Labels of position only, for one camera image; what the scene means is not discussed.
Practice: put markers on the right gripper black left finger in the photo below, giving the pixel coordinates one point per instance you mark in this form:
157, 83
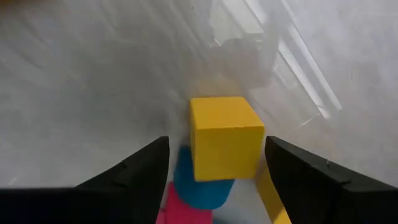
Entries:
133, 186

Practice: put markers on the red cube block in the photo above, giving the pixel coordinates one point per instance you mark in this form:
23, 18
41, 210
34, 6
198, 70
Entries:
186, 211

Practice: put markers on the yellow cube block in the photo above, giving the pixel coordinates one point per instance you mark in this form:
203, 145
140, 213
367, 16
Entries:
224, 140

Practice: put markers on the white plastic table sheet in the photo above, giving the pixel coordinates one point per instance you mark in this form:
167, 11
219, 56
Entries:
93, 93

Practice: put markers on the short blue cylinder block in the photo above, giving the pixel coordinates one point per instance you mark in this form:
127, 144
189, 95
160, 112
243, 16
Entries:
199, 193

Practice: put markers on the yellow bar block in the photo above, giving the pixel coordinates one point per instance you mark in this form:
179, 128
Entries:
270, 199

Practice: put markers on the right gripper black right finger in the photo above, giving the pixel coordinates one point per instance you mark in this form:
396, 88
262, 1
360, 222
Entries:
311, 193

